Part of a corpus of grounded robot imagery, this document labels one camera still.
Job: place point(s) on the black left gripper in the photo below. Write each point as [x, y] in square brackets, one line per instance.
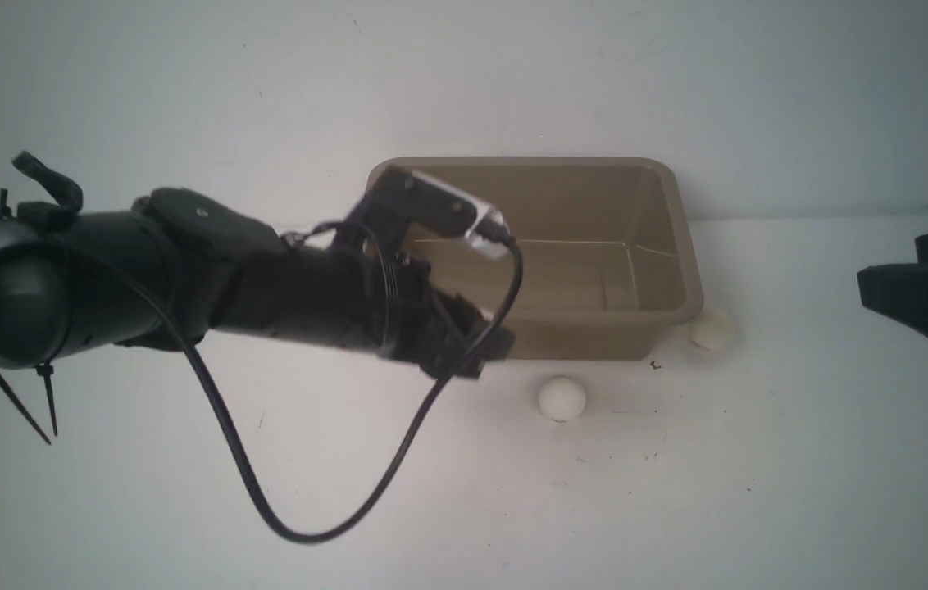
[420, 325]

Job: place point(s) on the beige plastic bin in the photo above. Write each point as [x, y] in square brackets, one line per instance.
[609, 265]

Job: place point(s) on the plain white front ball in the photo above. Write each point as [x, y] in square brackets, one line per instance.
[562, 399]

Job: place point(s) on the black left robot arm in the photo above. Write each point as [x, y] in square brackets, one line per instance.
[178, 265]

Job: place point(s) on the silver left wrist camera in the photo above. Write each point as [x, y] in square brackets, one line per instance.
[477, 224]

